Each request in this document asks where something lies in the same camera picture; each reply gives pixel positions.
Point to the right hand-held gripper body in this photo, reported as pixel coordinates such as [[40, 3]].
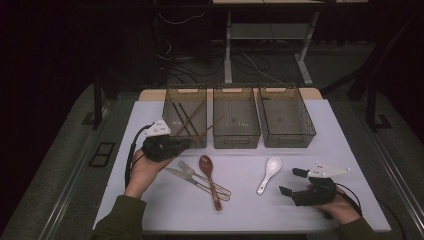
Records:
[[321, 193]]

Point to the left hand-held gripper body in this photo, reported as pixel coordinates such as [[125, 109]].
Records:
[[158, 148]]

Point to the brown wooden chopstick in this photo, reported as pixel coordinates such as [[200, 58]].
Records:
[[210, 127], [190, 117]]

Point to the metal knife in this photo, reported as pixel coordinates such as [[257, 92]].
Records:
[[176, 172]]

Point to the white ceramic spoon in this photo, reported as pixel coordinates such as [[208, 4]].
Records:
[[273, 165]]

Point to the brown wooden spoon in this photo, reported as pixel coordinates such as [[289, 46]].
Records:
[[206, 165]]

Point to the smoky transparent plastic bin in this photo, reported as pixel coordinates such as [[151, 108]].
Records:
[[200, 100], [286, 141], [236, 143]]

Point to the person's right hand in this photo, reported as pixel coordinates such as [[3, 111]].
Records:
[[343, 208]]

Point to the person's left hand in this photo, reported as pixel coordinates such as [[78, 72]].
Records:
[[143, 173]]

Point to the white table cover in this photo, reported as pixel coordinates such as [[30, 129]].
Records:
[[253, 213]]

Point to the black upright stand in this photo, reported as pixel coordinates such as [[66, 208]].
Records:
[[97, 100], [371, 106]]

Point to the black slanted stand leg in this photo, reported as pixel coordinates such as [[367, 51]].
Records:
[[358, 88]]

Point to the metal floor rail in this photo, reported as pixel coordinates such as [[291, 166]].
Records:
[[400, 180], [66, 196]]

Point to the white desk frame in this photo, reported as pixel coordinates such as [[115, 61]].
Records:
[[268, 30]]

